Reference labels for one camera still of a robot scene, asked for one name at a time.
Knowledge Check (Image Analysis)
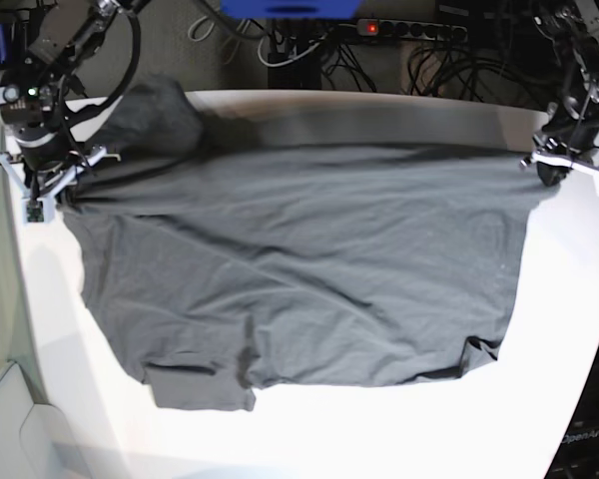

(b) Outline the white cable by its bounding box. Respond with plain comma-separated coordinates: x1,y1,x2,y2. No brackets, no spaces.
257,29,325,68

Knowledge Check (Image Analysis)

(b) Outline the dark grey t-shirt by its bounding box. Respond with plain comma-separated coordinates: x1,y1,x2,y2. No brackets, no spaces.
59,78,553,411

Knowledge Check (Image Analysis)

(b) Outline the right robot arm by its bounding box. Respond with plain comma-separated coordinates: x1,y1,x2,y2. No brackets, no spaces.
0,1,147,199

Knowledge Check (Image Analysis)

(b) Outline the black power strip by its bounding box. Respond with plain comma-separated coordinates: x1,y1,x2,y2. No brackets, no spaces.
355,19,468,43

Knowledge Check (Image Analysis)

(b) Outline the blue box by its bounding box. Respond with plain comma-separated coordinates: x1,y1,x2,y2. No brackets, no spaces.
221,0,361,19

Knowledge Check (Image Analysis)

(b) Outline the grey chair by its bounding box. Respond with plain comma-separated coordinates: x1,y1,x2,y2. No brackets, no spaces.
0,362,92,478

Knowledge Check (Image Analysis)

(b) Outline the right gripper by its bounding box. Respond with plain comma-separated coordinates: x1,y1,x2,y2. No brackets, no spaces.
19,139,83,194

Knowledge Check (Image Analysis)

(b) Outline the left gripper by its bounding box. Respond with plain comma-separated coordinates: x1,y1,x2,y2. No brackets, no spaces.
536,124,599,188

